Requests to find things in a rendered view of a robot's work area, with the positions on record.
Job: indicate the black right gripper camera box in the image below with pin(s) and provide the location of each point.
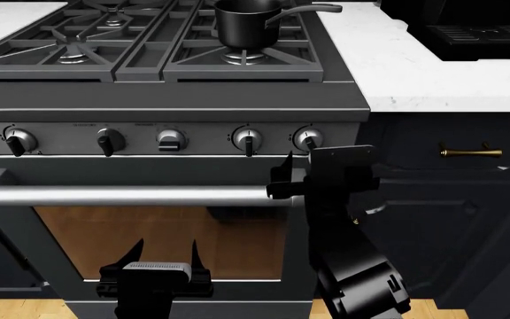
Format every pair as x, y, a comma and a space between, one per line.
343, 159

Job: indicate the round steel gas burner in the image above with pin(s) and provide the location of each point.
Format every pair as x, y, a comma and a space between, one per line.
74, 57
242, 58
115, 19

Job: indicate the steel stove knob black lever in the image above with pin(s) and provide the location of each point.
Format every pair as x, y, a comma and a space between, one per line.
306, 137
19, 139
247, 139

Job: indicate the oven door with glass window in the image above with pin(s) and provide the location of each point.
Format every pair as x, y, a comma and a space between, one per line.
157, 242

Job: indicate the grey stainless steel stove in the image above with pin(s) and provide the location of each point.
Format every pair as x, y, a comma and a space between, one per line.
193, 99

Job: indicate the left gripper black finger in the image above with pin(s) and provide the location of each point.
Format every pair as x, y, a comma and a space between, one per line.
196, 262
131, 260

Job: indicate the wide dark cast-iron stove grate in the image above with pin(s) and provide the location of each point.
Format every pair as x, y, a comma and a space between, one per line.
38, 43
299, 63

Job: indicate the small brass cabinet knob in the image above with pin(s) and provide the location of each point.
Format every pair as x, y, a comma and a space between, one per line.
355, 220

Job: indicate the steel oven knob flat lever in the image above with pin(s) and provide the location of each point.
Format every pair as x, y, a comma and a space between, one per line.
172, 139

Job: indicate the narrow dark cast-iron stove grate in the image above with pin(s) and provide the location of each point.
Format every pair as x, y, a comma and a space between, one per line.
142, 63

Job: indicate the dark oven knob black lever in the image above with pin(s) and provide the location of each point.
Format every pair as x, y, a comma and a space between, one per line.
110, 139

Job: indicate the black coffee machine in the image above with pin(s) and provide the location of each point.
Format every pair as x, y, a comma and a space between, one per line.
467, 30

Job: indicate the silver left gripper camera box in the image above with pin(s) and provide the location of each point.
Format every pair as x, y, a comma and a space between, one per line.
157, 268

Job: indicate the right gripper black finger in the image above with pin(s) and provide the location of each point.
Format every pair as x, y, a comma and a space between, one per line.
285, 172

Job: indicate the dark navy kitchen cabinet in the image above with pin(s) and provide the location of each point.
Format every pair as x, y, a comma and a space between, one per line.
458, 216

